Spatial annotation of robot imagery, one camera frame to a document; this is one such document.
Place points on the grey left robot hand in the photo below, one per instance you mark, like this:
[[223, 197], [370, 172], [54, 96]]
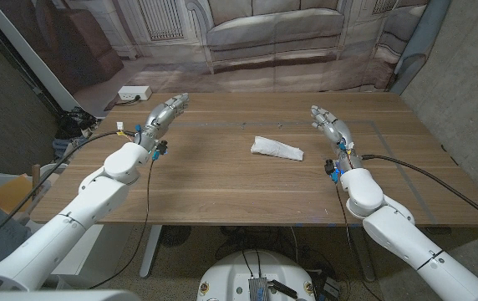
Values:
[[161, 119]]

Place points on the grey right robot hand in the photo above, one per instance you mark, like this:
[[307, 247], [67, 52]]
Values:
[[335, 129]]

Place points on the white tissue paper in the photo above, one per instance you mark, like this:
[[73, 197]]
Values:
[[276, 149]]

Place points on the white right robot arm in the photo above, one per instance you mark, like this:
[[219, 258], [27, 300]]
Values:
[[389, 226]]

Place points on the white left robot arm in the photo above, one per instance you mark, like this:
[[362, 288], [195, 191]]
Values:
[[88, 209]]

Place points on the white power strip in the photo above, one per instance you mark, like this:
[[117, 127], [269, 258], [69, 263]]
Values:
[[134, 92]]

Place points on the pile of dark bags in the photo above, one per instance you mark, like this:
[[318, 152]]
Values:
[[72, 125]]

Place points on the printed sofa room backdrop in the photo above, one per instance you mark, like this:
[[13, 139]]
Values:
[[264, 62]]

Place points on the black round fan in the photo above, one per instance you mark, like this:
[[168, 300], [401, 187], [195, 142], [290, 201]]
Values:
[[175, 235]]

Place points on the white plastic bin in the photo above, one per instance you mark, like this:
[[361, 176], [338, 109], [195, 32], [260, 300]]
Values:
[[55, 169]]

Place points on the grey rolled backdrop tube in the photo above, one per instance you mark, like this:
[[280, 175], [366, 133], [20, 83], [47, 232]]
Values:
[[418, 46]]

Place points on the white table leg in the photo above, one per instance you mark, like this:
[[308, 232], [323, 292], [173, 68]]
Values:
[[150, 251]]

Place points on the grey table leg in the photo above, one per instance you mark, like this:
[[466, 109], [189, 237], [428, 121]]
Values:
[[366, 259]]

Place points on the orange folder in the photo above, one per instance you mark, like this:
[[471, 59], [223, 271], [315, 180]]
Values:
[[11, 192]]

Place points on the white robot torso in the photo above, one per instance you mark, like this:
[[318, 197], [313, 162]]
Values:
[[230, 271]]

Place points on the grey finned electronics module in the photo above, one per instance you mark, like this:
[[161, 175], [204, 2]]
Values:
[[258, 289]]

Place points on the white diagonal frame beam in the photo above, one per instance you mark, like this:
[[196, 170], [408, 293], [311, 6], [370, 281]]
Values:
[[26, 50]]

